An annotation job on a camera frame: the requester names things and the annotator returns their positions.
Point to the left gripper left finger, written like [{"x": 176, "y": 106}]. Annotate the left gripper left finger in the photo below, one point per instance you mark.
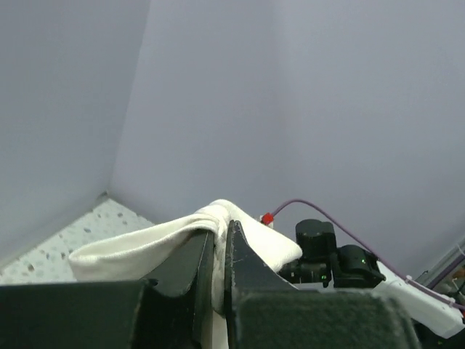
[{"x": 175, "y": 306}]

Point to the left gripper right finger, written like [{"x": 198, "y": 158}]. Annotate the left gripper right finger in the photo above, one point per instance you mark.
[{"x": 256, "y": 298}]

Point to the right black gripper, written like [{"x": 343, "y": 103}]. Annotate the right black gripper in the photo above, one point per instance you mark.
[{"x": 317, "y": 241}]

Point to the white t shirt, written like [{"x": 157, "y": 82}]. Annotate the white t shirt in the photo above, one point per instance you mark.
[{"x": 133, "y": 255}]

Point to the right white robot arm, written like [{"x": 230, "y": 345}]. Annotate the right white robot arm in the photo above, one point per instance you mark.
[{"x": 353, "y": 267}]

